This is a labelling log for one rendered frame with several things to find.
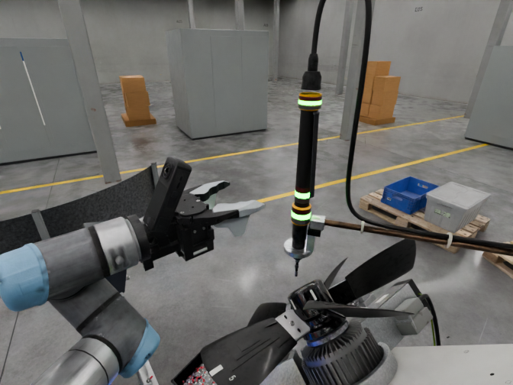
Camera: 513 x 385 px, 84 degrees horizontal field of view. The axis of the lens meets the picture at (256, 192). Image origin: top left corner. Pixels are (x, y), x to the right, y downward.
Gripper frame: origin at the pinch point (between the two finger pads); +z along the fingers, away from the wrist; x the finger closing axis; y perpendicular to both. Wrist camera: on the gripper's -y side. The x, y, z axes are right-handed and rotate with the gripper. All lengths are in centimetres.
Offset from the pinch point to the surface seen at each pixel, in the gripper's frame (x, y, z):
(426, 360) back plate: 29, 47, 35
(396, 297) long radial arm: 11, 52, 54
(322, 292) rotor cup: 1.2, 41.0, 26.8
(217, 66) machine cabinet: -548, 9, 317
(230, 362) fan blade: -0.8, 46.8, -4.6
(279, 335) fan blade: 1.1, 46.8, 10.2
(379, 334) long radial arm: 15, 55, 39
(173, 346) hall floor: -103, 166, 7
